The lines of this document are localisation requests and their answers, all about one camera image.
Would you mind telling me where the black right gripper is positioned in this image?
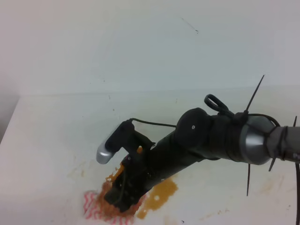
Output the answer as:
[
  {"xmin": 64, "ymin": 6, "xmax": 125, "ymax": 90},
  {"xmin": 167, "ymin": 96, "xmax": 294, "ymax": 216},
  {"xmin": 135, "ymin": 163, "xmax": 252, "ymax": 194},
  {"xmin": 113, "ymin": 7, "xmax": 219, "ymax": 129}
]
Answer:
[{"xmin": 104, "ymin": 132, "xmax": 204, "ymax": 212}]

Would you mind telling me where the pink striped white rag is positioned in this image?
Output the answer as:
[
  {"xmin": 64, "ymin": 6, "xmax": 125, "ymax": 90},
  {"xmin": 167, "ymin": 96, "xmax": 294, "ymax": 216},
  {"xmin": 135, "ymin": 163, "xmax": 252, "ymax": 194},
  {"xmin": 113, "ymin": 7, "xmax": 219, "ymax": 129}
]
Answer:
[{"xmin": 83, "ymin": 180, "xmax": 146, "ymax": 225}]

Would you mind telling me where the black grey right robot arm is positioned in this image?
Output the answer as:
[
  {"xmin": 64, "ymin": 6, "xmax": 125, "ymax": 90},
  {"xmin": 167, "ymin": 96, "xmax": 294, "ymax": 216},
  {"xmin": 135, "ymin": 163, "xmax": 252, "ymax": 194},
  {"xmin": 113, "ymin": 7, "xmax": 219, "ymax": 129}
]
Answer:
[{"xmin": 105, "ymin": 108, "xmax": 300, "ymax": 212}]

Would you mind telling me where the brown coffee puddle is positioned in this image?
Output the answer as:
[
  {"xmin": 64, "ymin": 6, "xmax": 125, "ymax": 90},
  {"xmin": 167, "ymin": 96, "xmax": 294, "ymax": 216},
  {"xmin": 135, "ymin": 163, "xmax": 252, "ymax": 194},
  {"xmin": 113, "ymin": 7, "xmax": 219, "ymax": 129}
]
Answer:
[{"xmin": 136, "ymin": 178, "xmax": 178, "ymax": 219}]

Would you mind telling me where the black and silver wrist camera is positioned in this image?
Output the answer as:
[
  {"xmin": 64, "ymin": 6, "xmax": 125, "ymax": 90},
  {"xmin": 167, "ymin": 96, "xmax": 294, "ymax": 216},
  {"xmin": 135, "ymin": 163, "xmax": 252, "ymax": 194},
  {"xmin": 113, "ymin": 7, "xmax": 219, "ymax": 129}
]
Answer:
[{"xmin": 96, "ymin": 120, "xmax": 156, "ymax": 165}]

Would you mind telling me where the black camera cable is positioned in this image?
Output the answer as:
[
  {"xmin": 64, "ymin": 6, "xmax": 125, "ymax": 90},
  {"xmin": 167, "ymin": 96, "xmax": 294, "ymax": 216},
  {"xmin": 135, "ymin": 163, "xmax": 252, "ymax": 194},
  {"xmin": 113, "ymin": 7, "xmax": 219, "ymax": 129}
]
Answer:
[{"xmin": 130, "ymin": 93, "xmax": 300, "ymax": 225}]

